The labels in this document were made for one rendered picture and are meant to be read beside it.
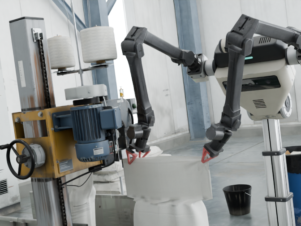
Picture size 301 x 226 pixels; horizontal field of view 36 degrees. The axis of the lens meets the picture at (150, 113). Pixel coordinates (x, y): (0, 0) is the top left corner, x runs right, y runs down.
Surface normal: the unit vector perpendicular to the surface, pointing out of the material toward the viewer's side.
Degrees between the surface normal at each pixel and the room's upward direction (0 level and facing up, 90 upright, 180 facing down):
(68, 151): 90
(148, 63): 90
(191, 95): 90
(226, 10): 90
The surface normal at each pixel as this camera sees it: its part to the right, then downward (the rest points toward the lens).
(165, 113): 0.82, -0.07
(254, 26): 0.60, 0.43
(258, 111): -0.35, 0.73
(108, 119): -0.18, 0.07
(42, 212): -0.56, 0.11
